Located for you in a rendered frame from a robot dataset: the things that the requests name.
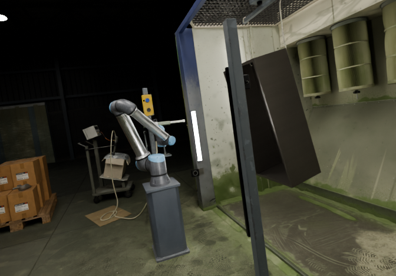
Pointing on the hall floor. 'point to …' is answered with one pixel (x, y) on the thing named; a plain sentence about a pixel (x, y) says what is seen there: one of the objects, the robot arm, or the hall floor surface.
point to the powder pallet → (46, 212)
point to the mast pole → (245, 146)
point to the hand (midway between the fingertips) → (154, 127)
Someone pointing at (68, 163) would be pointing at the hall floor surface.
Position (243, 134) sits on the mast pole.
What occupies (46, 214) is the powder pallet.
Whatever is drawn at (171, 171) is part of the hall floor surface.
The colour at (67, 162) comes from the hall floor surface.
